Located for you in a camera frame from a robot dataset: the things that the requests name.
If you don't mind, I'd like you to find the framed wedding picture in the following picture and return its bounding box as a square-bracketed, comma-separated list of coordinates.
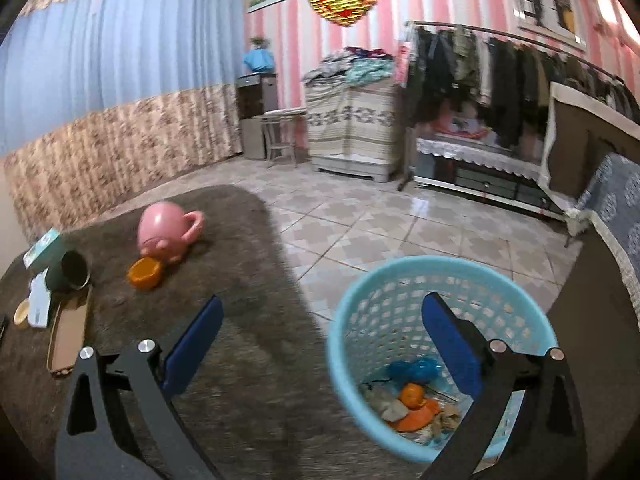
[515, 0, 587, 52]

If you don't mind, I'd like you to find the light blue plastic basket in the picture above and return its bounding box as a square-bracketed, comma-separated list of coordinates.
[326, 256, 558, 464]

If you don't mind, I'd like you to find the orange peel cup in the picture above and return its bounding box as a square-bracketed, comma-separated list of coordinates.
[127, 257, 163, 290]

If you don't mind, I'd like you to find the pile of folded clothes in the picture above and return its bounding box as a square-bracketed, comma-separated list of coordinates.
[302, 47, 394, 87]

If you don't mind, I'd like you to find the clothes rack with garments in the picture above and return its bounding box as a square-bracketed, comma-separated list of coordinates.
[397, 22, 639, 180]

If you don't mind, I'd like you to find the teal tissue box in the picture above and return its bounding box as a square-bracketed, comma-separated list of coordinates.
[23, 228, 66, 274]

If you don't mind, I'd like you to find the blue covered water bottle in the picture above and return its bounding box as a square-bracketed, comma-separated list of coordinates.
[243, 36, 276, 73]

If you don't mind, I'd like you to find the brown chair with cloth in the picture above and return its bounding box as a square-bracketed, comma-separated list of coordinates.
[538, 82, 639, 203]

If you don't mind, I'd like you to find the cream small bowl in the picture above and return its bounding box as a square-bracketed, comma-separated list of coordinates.
[13, 299, 29, 330]

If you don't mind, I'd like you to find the blue patterned sofa cover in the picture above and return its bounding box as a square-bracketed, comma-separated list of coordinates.
[564, 153, 640, 318]

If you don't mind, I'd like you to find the blue floral curtain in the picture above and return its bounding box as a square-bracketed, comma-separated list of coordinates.
[1, 0, 244, 240]

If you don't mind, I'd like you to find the brown phone case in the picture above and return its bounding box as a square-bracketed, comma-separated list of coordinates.
[47, 285, 93, 376]

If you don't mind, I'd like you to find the low TV stand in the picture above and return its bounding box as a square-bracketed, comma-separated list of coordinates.
[413, 139, 563, 220]

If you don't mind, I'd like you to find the orange plastic bag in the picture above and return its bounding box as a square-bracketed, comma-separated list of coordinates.
[388, 399, 442, 432]

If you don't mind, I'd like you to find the brown shaggy rug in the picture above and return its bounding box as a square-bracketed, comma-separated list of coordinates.
[0, 184, 426, 480]

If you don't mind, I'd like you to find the blue plastic bag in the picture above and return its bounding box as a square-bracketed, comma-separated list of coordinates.
[386, 356, 442, 385]

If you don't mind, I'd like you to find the pink pig mug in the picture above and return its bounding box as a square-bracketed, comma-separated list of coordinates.
[138, 200, 205, 264]

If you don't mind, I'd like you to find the covered patterned cabinet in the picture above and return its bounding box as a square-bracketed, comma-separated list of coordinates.
[305, 78, 401, 183]

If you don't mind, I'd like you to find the grey cloth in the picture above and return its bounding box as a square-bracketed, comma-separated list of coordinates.
[359, 384, 409, 422]

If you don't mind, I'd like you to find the grey water dispenser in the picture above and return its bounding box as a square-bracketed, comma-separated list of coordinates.
[236, 73, 279, 160]

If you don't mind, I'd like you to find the light blue cloud tray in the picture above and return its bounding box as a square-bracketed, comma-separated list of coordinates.
[27, 269, 51, 328]

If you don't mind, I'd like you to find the black ribbed cup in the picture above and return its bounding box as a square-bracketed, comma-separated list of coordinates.
[44, 250, 90, 294]

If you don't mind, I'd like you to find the orange peel piece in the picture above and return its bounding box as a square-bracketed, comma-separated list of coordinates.
[398, 382, 425, 410]

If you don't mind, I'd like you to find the small metal stool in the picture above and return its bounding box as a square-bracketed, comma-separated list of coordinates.
[260, 107, 306, 167]

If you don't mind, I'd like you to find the printed snack wrapper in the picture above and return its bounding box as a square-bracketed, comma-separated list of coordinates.
[400, 385, 458, 445]

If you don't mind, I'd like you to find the brown paper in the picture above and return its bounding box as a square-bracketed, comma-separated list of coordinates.
[431, 404, 462, 439]

